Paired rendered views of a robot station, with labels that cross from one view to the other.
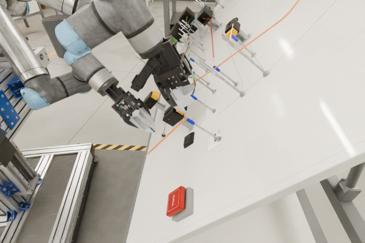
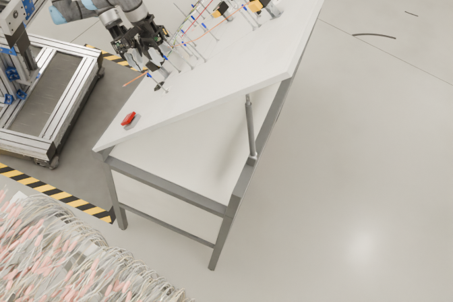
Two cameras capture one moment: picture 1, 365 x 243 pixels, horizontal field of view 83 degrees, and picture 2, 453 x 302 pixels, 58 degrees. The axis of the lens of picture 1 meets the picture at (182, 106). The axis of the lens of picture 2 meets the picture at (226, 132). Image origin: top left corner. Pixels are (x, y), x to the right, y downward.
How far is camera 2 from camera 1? 1.03 m
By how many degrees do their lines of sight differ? 19
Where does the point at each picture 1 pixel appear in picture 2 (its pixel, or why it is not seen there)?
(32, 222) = (27, 112)
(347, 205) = (247, 167)
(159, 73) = (141, 36)
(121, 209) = not seen: hidden behind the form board
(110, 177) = (113, 98)
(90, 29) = (100, 1)
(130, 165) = not seen: hidden behind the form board
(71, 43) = (88, 5)
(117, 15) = (116, 0)
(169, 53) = (147, 26)
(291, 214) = (231, 172)
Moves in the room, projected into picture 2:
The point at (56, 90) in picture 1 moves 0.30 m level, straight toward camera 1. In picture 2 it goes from (74, 13) to (83, 71)
